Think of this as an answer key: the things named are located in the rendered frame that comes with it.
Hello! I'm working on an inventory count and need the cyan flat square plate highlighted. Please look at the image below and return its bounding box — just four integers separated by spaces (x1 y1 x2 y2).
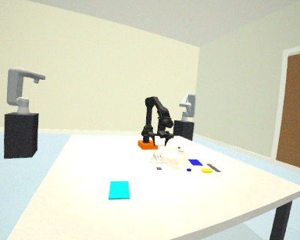
109 181 130 200

